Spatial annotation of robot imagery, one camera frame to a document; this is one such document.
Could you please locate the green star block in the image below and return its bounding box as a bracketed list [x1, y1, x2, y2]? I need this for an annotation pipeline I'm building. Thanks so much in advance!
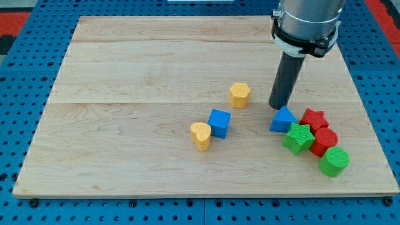
[282, 122, 315, 156]

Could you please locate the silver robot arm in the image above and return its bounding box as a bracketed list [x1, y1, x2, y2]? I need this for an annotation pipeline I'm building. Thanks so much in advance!
[268, 0, 345, 109]

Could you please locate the yellow hexagon block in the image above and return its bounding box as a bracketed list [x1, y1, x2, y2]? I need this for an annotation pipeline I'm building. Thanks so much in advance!
[229, 82, 251, 109]

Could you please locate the green cylinder block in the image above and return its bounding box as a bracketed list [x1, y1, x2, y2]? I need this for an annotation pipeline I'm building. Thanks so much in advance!
[319, 147, 350, 177]

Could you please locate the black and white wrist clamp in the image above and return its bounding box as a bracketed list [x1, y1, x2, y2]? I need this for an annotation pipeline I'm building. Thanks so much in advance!
[271, 20, 341, 58]

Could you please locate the yellow heart block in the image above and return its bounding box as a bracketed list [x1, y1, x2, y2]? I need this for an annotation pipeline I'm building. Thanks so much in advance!
[190, 122, 211, 151]

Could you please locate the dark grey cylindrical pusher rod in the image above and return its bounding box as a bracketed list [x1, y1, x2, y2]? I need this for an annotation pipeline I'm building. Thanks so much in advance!
[268, 52, 305, 110]

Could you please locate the red star block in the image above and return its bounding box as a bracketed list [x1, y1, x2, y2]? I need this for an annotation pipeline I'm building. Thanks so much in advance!
[299, 108, 329, 134]

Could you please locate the wooden board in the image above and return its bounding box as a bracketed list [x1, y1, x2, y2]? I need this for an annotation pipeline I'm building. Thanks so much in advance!
[12, 16, 399, 199]

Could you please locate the blue triangle block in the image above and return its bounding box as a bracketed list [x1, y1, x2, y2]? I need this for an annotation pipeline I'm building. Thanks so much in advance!
[269, 106, 298, 133]

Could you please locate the red cylinder block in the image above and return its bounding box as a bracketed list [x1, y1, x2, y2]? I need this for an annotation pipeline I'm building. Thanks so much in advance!
[309, 127, 339, 157]

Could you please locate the blue cube block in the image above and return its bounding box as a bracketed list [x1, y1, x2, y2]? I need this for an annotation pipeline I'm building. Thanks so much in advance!
[207, 109, 231, 139]

